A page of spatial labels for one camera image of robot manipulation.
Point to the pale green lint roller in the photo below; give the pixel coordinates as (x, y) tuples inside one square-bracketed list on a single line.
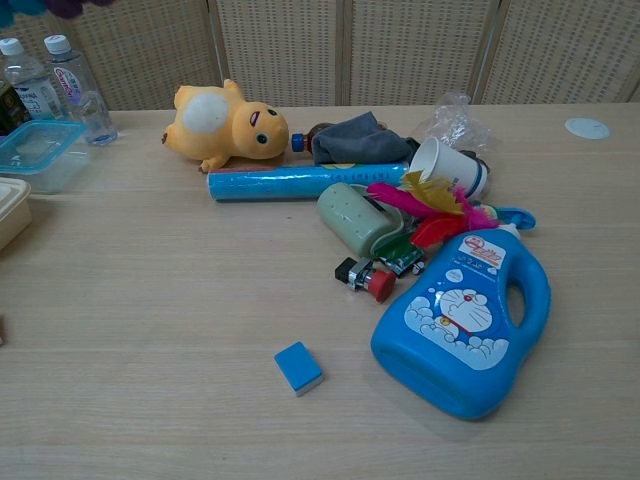
[(352, 220)]

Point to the blue wrapped roll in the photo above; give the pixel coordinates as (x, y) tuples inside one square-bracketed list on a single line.
[(280, 182)]

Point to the green foil packet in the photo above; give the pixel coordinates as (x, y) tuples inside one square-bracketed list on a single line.
[(402, 257)]

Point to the cola bottle blue cap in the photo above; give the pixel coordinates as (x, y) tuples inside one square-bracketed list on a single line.
[(298, 141)]

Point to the grey cloth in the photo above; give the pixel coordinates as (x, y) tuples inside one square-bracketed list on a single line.
[(360, 137)]

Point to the colourful feather shuttlecock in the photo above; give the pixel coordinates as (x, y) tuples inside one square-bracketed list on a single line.
[(430, 207)]

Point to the small blue tile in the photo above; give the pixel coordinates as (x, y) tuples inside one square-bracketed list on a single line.
[(297, 365)]

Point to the white paper cup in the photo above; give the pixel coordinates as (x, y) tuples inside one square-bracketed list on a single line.
[(445, 165)]

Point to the yellow plush toy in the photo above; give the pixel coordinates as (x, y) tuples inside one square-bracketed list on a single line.
[(220, 125)]

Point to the blue detergent bottle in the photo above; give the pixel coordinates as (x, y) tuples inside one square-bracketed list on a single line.
[(465, 345)]

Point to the clear plastic bag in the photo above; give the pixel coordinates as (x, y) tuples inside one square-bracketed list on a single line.
[(457, 122)]

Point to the wicker folding screen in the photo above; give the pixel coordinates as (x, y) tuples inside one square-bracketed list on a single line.
[(350, 50)]

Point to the clear water bottle pink label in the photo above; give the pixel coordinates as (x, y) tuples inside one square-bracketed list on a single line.
[(75, 85)]

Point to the white round table grommet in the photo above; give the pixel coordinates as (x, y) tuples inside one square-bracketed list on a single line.
[(588, 128)]

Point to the clear container blue lid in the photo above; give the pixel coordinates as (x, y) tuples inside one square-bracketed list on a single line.
[(42, 155)]

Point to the beige takeout box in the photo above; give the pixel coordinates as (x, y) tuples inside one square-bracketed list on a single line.
[(12, 215)]

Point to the clear water bottle blue label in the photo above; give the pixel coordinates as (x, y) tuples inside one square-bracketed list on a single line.
[(30, 85)]

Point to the red push button switch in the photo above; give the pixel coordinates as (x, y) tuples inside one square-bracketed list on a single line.
[(372, 285)]

